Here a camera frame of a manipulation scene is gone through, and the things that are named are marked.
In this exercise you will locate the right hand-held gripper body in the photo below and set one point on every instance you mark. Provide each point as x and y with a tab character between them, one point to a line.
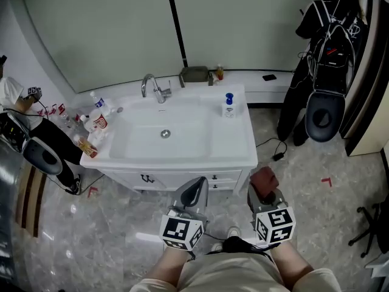
275	225

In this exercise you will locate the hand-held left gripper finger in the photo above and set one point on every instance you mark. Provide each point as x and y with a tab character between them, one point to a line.
182	198
203	196

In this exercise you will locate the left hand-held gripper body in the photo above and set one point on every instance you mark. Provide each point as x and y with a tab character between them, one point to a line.
179	231

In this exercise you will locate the dark red cloth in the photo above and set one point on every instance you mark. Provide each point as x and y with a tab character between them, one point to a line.
264	179

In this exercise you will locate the blue-capped soap bottle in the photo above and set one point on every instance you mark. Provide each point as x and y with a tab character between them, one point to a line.
228	111

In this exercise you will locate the olive shoulder bag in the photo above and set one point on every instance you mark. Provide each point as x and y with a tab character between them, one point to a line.
194	74

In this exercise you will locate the person's left forearm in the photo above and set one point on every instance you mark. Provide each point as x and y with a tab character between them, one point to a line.
167	269

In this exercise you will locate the person's right forearm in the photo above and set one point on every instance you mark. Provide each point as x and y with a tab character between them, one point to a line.
288	262

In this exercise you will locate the amber tea bottle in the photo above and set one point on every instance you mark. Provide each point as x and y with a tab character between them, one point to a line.
86	147

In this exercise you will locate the orange drink bottle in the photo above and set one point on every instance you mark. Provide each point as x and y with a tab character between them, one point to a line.
219	73

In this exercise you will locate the clear red-label bottle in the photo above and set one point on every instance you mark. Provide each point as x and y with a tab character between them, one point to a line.
84	120

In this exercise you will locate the blue-label water bottle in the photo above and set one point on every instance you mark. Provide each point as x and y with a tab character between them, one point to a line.
99	102

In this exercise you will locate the person's white shoe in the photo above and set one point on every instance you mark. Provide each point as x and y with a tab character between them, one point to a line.
234	232
217	247

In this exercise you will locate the person's beige shirt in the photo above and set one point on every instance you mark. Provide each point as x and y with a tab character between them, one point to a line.
231	274

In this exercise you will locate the chrome sink drain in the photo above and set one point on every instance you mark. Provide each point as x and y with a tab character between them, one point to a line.
165	133

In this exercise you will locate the black office chair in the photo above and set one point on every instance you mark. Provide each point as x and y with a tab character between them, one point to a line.
375	224

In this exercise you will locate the chrome faucet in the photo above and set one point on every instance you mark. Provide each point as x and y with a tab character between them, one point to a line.
158	94

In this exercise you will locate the red and white paper cup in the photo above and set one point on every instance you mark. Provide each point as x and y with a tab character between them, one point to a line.
99	122

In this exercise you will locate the black phone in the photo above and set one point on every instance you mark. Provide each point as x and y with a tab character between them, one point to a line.
269	77

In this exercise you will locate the leaning cream and black boards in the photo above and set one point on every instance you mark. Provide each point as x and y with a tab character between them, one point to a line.
367	87

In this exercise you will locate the brown striped wooden board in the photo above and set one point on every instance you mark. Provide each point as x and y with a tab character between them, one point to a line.
30	199

